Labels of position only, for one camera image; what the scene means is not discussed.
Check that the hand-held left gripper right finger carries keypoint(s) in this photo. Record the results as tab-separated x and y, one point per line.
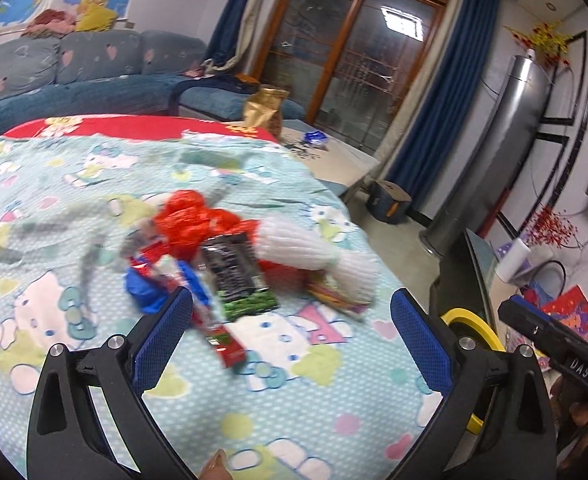
418	342

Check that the person's right hand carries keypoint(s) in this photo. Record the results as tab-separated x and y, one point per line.
576	407

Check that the blue plastic wrapper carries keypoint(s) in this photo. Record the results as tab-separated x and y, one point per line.
144	290

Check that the black and orange stool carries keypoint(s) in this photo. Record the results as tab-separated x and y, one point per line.
388	202

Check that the pile of dark seed shells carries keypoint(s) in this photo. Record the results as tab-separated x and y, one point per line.
299	151

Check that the red plastic bag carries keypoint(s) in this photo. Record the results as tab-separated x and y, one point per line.
189	225

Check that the red painting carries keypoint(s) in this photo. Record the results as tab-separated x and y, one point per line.
571	315

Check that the red snack packet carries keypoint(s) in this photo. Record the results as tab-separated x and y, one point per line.
226	346

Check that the red printed blanket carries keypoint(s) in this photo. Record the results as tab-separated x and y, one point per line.
139	127

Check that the white foam net bundle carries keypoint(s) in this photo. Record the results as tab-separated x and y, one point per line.
294	246

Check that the blue curtain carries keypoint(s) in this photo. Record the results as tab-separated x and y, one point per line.
443	110
234	15

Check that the dark clothes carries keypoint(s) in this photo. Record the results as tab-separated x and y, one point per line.
234	82

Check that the black bin with yellow rim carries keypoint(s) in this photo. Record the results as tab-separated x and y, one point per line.
466	318

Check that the wooden sliding glass door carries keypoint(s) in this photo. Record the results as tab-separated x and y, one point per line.
363	55

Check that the person's left hand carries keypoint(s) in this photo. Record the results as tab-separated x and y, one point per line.
215	466

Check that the blue sofa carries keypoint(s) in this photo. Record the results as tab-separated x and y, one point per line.
99	97

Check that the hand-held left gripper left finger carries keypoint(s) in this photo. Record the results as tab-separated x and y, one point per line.
159	345

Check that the grey heart-print sofa cushion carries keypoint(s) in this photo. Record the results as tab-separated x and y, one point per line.
99	57
14	70
174	52

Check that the glass-top television stand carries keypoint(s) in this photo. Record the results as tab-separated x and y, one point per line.
458	270

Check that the pile of pink clothes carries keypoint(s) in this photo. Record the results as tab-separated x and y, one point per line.
51	22

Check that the white vase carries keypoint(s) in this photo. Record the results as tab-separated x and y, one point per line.
512	260

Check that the gold foil bag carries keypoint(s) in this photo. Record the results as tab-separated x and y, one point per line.
264	110

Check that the yellow cushion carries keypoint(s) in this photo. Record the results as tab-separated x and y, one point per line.
96	17

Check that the blue and white snack wrapper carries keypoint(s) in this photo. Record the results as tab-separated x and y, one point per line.
316	138

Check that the black and green wrapper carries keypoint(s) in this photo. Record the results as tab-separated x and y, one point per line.
229	272

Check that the striped colourful wrapper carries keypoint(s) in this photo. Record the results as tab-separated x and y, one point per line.
335	298

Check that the silver tower air conditioner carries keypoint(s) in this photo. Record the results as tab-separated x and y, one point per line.
493	160

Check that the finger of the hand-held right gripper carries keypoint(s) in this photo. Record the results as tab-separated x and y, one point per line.
523	327
533	309

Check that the cat-print light blue blanket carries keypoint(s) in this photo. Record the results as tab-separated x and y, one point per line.
74	210

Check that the yellow artificial flowers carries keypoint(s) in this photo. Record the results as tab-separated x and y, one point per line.
543	40

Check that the beige sheer curtain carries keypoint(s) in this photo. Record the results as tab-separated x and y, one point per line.
418	100
264	15

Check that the grey coffee table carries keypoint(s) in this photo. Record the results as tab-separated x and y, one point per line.
344	162

